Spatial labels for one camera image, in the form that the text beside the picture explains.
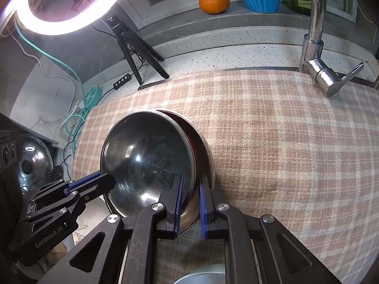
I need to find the black thin cable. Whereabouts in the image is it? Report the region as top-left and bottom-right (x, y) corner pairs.
(58, 88), (115, 181)

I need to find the steel pot lid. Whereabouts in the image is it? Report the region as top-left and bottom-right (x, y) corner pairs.
(16, 133), (53, 194)

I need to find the red steel bowl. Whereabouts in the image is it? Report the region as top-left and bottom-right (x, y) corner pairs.
(99, 110), (197, 218)

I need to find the chrome kitchen faucet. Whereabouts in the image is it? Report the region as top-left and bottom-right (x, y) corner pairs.
(297, 0), (365, 98)

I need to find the black inline light remote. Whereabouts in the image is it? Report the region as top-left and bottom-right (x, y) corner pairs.
(113, 74), (132, 90)

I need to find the left gloved hand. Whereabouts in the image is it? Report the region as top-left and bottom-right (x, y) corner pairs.
(46, 242), (68, 265)

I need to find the white cable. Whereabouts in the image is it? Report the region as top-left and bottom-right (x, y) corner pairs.
(0, 32), (84, 119)

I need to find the white ring light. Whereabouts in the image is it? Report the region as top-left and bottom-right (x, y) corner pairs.
(1, 0), (117, 36)

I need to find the light blue ceramic bowl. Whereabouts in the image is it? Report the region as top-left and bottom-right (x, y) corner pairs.
(175, 263), (226, 284)

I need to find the plaid pink table cloth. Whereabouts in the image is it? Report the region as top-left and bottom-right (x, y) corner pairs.
(71, 71), (378, 283)

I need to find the teal cable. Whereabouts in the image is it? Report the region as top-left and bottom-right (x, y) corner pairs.
(13, 17), (103, 146)

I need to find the black mini tripod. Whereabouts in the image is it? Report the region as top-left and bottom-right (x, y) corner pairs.
(102, 14), (170, 85)

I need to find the large stainless steel bowl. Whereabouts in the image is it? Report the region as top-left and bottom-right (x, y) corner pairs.
(101, 110), (216, 235)

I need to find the orange tangerine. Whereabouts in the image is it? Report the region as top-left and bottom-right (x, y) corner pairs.
(199, 0), (230, 15)

